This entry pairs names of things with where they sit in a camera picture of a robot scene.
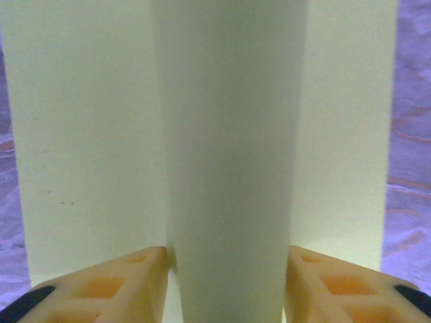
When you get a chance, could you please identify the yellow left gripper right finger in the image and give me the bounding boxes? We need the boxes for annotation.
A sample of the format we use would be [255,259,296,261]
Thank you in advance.
[284,244,431,323]

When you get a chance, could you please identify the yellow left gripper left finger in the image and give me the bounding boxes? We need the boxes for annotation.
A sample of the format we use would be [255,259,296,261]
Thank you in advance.
[0,246,169,323]

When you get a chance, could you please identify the yellow-green paper sheet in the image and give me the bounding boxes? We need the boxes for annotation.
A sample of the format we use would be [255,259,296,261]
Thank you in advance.
[0,0,400,323]

